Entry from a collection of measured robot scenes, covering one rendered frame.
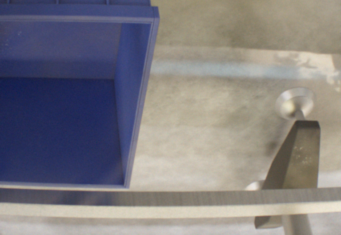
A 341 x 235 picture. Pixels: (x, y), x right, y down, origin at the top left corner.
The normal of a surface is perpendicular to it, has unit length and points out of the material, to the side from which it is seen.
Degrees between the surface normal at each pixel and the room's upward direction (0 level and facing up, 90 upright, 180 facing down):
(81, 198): 90
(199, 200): 90
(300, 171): 28
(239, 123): 0
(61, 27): 0
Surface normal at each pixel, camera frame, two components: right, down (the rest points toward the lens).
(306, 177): 0.18, 0.30
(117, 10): 0.15, -0.69
